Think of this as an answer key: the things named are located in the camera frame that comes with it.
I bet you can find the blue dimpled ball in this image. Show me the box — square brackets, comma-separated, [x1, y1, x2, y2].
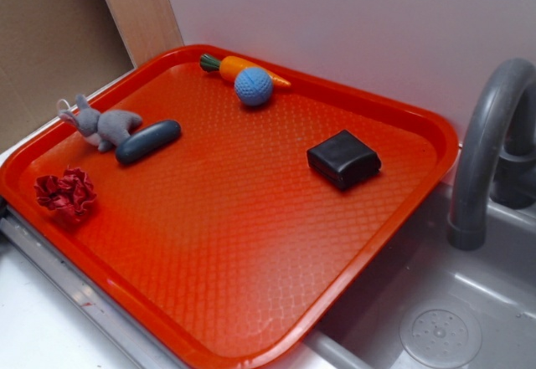
[234, 67, 273, 107]

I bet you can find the orange plastic tray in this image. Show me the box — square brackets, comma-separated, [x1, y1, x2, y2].
[1, 45, 458, 368]

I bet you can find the grey plush bunny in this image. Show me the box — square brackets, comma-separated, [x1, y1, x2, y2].
[56, 95, 142, 152]

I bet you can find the grey toy faucet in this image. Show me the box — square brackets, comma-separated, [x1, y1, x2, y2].
[448, 59, 535, 250]

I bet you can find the red crumpled fabric flower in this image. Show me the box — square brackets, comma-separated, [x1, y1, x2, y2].
[33, 167, 97, 224]

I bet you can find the dark grey oblong stone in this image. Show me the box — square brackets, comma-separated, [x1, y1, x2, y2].
[115, 120, 182, 165]

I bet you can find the grey plastic sink basin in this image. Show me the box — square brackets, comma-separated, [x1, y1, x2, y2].
[304, 184, 536, 369]

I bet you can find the wooden board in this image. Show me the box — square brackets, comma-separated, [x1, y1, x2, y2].
[106, 0, 183, 67]

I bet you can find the black rectangular block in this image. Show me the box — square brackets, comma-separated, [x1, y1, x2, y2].
[307, 130, 382, 190]

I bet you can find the orange toy carrot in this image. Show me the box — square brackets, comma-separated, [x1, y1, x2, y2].
[199, 54, 291, 89]

